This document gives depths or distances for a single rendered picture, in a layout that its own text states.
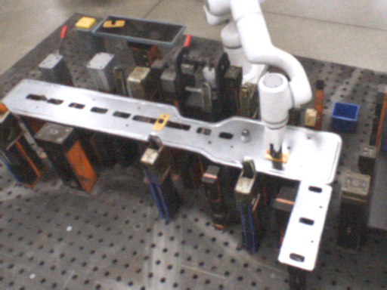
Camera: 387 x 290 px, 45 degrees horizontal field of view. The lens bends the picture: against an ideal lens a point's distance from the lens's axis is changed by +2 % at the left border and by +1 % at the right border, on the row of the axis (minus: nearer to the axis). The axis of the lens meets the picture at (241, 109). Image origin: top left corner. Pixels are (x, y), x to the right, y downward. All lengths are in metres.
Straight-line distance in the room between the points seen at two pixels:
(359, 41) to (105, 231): 2.56
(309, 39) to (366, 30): 0.47
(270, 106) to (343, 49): 2.37
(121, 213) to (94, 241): 0.14
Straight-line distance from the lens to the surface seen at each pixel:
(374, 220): 1.40
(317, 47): 3.66
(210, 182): 1.53
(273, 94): 1.29
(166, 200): 1.74
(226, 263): 1.70
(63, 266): 1.86
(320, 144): 1.60
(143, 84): 1.84
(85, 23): 2.09
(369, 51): 3.65
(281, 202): 1.47
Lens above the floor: 2.21
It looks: 44 degrees down
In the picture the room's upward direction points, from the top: 7 degrees counter-clockwise
